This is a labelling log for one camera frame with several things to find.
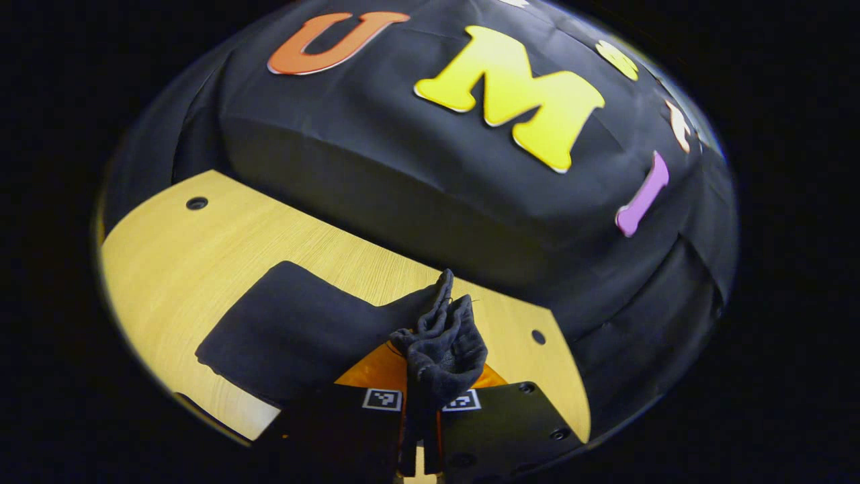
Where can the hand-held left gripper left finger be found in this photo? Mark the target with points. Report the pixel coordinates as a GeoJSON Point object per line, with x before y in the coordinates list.
{"type": "Point", "coordinates": [336, 437]}

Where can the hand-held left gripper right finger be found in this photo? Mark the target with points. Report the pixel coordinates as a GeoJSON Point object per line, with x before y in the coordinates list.
{"type": "Point", "coordinates": [504, 423]}

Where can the dark grey jeans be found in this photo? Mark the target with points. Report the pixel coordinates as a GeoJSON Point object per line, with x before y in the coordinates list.
{"type": "Point", "coordinates": [295, 323]}

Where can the black backdrop cloth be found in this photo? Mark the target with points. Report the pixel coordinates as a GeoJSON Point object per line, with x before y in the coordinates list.
{"type": "Point", "coordinates": [403, 168]}

